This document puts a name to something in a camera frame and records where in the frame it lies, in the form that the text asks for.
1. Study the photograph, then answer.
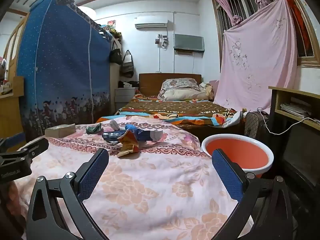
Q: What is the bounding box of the grey wall-mounted appliance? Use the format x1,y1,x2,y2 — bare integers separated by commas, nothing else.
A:
173,34,205,53

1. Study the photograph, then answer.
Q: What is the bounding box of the wooden cabinet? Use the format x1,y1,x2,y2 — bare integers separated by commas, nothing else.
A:
0,12,28,140

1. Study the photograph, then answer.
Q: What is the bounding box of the pink cushion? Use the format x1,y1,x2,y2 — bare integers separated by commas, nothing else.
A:
209,80,220,100

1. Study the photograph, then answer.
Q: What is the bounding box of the green wrapper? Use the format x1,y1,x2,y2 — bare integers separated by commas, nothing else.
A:
86,123,103,134

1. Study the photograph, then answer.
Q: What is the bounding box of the stack of papers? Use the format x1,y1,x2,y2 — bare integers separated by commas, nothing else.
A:
280,96,313,119

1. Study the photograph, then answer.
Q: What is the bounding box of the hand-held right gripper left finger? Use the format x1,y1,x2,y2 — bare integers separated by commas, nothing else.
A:
26,148,110,240

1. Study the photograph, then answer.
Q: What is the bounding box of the white round ceiling lamp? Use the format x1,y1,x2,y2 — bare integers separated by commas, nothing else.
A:
80,6,95,20

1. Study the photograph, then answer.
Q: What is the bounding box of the wooden desk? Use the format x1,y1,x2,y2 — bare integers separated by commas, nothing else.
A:
268,86,320,188

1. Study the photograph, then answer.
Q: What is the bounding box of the pink floral bed cover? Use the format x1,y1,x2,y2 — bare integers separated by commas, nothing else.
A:
7,116,253,240

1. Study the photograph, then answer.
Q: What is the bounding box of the folded floral quilt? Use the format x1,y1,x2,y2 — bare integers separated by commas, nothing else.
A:
199,82,214,102

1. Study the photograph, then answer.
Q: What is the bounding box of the pile of colourful items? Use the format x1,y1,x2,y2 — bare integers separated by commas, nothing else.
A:
100,20,123,40

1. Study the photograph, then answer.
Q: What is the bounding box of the black handbag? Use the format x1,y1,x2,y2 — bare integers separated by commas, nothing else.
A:
109,40,123,64

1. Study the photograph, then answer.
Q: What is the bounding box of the floral pillow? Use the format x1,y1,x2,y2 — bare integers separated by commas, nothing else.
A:
160,79,200,93

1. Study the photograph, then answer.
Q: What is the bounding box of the white tall cabinet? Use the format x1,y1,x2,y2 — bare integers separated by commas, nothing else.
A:
110,37,123,110

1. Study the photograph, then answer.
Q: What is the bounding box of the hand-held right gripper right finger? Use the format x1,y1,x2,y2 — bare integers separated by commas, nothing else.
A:
211,149,293,240

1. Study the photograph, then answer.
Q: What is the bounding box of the white cable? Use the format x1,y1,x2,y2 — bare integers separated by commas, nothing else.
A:
255,107,314,135

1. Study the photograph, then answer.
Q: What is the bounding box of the orange plastic basin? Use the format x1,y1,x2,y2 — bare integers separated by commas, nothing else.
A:
201,134,274,178

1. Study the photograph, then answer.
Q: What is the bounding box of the red hanging cloth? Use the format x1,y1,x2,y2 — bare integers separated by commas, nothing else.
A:
285,0,314,57

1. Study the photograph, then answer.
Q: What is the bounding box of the cream pillow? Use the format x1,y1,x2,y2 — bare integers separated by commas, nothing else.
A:
157,87,209,102

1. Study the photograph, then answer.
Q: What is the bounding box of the colourful patterned blanket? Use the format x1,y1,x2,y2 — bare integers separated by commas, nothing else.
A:
117,94,244,127

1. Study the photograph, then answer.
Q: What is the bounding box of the blue fabric wardrobe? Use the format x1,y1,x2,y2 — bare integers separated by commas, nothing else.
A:
16,0,112,140

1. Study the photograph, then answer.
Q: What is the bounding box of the dark blue long wrapper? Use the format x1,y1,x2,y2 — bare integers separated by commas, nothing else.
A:
102,130,163,143

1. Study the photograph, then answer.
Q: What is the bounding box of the white air conditioner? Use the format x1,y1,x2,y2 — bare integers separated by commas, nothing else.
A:
134,16,168,29

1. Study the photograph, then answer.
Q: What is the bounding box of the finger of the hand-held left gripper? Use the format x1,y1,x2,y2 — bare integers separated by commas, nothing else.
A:
15,137,49,162

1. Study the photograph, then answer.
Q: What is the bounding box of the wooden bed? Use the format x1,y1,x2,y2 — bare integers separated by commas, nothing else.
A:
114,73,247,137

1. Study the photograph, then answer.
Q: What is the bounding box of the dark quilted bag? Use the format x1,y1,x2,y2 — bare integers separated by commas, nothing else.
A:
244,111,272,140

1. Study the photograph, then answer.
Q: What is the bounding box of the white nightstand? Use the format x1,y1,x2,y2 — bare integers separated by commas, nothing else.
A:
115,87,137,113

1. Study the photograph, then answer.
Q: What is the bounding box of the orange snack wrapper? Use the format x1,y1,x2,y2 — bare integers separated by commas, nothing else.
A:
117,130,140,158

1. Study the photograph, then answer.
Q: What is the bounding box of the black cloth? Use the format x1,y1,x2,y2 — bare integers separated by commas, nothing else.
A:
117,80,139,89

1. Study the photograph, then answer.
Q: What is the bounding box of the white and brown handbag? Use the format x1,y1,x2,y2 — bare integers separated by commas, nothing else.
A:
120,50,134,78

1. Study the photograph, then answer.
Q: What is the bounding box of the beige paper tissue pack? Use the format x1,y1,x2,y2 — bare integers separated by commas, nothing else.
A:
45,124,76,138

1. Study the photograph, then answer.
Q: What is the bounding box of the pink hanging sheet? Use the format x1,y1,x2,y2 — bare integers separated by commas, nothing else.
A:
214,0,298,114

